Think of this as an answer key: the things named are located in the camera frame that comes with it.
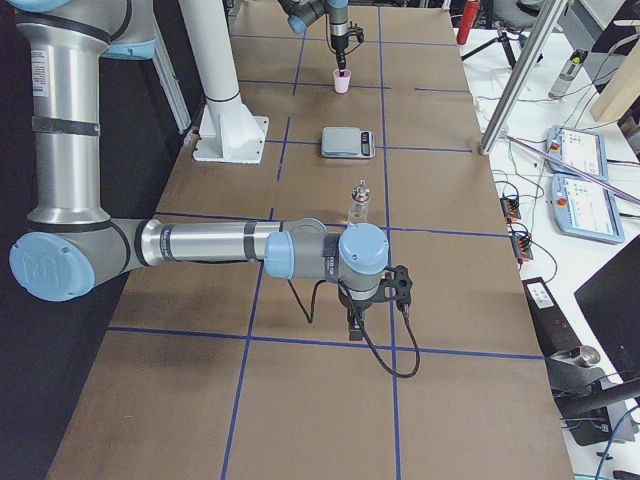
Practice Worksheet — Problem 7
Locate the black box white label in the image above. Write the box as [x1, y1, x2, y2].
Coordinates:
[522, 277, 581, 357]

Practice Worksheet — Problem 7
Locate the pink plastic cup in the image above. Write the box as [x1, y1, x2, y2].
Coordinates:
[333, 69, 351, 94]

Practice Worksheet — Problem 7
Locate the black camera tripod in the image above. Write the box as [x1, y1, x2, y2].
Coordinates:
[461, 26, 529, 69]

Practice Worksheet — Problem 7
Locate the black monitor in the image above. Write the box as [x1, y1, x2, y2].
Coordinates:
[575, 238, 640, 380]

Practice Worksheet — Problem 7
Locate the clear water bottle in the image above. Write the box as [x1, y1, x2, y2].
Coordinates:
[548, 49, 588, 100]

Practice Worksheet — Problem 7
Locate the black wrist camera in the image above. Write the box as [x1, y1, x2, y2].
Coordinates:
[348, 21, 365, 44]
[384, 265, 413, 317]

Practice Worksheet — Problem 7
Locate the silver digital kitchen scale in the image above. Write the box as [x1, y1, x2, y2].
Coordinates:
[321, 127, 375, 159]

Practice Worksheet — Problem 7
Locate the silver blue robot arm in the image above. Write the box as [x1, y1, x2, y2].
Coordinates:
[277, 0, 350, 77]
[9, 1, 399, 340]

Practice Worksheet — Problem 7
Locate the red cylinder bottle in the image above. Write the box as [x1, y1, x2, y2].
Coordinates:
[456, 0, 480, 45]

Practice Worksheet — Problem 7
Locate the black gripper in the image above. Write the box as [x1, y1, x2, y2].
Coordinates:
[329, 22, 348, 76]
[338, 282, 389, 341]

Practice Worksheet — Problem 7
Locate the lower blue teach pendant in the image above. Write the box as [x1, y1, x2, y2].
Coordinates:
[551, 174, 625, 244]

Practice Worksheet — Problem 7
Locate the orange black connector box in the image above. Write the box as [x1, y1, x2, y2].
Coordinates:
[500, 195, 521, 223]
[507, 223, 533, 266]

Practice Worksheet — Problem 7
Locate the lower orange black connector box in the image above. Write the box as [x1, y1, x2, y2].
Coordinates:
[507, 223, 533, 266]

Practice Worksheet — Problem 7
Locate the wooden board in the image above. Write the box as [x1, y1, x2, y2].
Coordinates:
[591, 0, 640, 125]

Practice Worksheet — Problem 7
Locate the upper blue teach pendant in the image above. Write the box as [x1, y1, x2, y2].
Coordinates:
[546, 125, 608, 180]

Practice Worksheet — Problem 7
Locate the glass sauce bottle steel spout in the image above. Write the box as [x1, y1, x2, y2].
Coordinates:
[347, 179, 370, 226]

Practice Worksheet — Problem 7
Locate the blue teach pendant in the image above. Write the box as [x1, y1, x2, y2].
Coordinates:
[546, 125, 608, 180]
[551, 174, 625, 244]

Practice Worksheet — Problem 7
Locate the black clamp metal knob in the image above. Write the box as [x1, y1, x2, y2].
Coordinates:
[545, 347, 639, 446]

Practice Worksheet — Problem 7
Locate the upper orange black connector box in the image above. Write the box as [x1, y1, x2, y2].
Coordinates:
[500, 195, 521, 223]

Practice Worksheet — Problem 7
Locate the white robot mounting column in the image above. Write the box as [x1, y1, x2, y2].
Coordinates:
[179, 0, 269, 164]

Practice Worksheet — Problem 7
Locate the aluminium frame post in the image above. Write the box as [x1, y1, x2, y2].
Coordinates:
[478, 0, 568, 155]

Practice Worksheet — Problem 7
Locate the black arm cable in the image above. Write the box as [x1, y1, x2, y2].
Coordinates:
[285, 277, 421, 378]

